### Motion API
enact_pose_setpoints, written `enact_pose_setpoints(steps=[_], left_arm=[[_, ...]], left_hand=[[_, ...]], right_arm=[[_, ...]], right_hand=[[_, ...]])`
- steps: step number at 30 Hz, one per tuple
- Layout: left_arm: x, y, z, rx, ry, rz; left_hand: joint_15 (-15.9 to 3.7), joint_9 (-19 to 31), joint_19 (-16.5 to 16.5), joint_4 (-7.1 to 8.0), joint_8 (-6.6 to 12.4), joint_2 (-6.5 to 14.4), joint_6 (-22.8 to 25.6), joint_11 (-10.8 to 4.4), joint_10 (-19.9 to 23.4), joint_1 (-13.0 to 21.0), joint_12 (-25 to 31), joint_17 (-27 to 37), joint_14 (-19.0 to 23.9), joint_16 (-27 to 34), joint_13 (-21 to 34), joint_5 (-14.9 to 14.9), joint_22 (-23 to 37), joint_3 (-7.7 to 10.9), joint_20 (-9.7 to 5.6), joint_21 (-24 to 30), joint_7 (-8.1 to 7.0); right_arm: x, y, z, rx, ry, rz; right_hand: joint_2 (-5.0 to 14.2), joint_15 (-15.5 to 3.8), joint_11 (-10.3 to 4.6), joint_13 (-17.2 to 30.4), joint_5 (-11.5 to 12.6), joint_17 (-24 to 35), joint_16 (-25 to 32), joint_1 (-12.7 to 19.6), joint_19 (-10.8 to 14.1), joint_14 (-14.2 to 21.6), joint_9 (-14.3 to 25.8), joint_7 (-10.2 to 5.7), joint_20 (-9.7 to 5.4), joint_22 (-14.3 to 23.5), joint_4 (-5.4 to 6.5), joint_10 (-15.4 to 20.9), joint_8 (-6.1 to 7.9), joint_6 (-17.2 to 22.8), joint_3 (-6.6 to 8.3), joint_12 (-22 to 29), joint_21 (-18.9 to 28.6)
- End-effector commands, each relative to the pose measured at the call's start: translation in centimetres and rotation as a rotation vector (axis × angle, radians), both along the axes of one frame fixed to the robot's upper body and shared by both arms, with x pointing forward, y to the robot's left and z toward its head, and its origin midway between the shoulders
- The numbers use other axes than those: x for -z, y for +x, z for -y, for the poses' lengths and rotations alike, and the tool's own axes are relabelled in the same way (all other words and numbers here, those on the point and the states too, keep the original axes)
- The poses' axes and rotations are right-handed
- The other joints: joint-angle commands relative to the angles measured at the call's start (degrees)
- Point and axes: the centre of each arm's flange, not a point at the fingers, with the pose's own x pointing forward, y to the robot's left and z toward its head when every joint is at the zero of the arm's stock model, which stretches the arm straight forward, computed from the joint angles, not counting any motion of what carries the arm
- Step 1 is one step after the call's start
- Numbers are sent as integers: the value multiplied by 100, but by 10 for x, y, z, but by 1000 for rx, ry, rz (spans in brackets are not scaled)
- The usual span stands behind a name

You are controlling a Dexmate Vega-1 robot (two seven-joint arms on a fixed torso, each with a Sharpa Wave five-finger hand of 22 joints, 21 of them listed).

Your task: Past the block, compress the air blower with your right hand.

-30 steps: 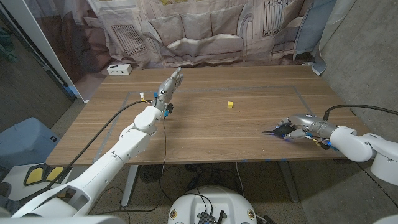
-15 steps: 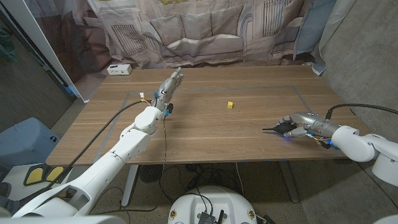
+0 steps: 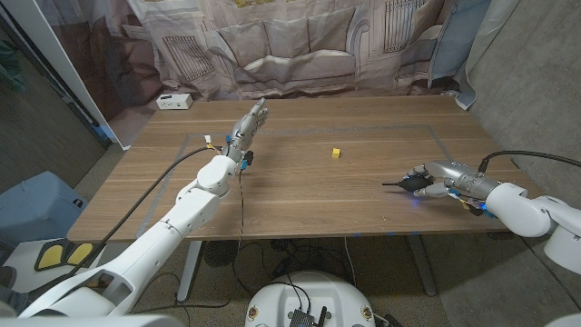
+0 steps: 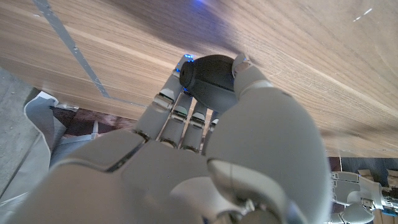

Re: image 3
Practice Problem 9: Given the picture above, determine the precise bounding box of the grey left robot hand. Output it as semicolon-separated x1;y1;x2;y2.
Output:
224;97;270;165

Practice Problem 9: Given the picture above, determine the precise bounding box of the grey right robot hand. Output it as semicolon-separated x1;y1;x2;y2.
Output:
406;159;501;202

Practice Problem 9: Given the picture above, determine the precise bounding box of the black rubber air blower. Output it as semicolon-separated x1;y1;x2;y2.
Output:
382;174;435;194

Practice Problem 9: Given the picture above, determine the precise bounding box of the white power strip box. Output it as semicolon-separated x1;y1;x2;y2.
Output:
155;93;193;111

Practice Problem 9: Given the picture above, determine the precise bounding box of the printed living room backdrop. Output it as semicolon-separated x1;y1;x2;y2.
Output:
34;0;523;150

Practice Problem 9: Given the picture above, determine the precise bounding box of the white table leg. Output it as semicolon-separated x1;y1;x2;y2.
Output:
406;234;438;297
176;240;203;301

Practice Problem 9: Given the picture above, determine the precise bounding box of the black round floor fan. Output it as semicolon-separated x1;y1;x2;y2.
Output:
202;239;240;268

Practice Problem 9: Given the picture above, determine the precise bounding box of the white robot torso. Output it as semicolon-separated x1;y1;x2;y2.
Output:
244;271;377;327

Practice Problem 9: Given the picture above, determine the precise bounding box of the white partition panel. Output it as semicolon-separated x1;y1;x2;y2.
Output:
0;0;132;151

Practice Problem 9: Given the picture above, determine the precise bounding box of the blue plastic bin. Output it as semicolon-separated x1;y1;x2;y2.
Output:
0;171;89;249

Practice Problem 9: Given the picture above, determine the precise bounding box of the black yellow foot pedal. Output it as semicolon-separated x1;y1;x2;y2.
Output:
34;238;106;273

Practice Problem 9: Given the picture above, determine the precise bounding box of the teal green cloth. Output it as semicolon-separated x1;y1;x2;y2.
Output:
0;38;24;92

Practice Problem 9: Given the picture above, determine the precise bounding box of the white floor plate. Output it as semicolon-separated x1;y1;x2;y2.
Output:
2;238;114;294

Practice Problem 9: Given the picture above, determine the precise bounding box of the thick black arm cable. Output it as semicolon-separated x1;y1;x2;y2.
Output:
478;150;581;174
26;144;224;296

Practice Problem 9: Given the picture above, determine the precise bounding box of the thin black hanging cable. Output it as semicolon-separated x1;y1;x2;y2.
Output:
129;168;245;315
518;234;581;313

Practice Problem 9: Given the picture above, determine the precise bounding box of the black floor cable bundle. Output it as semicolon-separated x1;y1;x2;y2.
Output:
231;238;356;296

